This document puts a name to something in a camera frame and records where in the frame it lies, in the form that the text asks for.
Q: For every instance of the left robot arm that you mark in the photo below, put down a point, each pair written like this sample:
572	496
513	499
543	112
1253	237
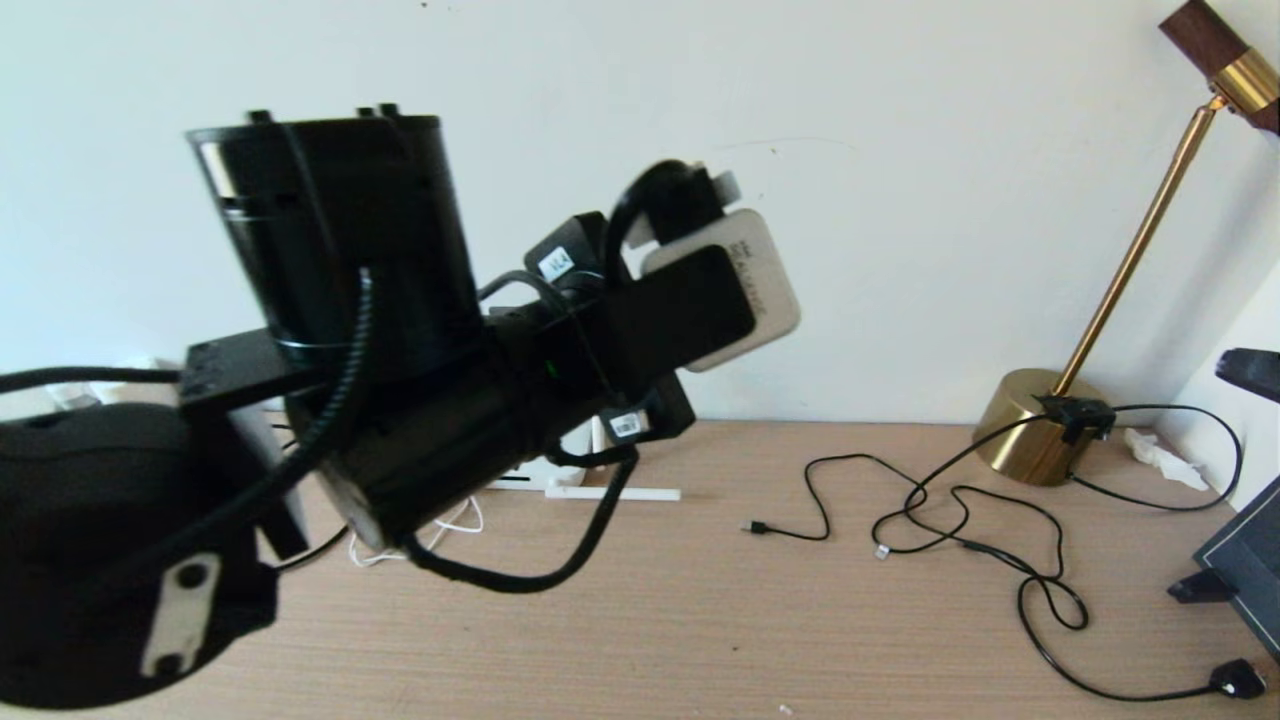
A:
330	230

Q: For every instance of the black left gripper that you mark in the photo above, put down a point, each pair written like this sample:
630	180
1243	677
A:
590	400

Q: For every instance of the white router with four antennas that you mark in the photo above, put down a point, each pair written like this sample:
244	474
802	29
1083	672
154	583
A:
620	492

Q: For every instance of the black clip stand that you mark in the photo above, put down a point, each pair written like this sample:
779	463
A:
1198	586

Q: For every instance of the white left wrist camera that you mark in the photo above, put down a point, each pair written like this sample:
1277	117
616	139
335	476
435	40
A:
770	290

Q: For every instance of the dark teal patterned board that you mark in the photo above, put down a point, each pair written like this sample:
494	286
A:
1250	570

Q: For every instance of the crumpled white tissue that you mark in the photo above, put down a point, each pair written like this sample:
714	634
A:
1162	460

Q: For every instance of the brass desk lamp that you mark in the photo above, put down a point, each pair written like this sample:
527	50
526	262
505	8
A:
1025	425

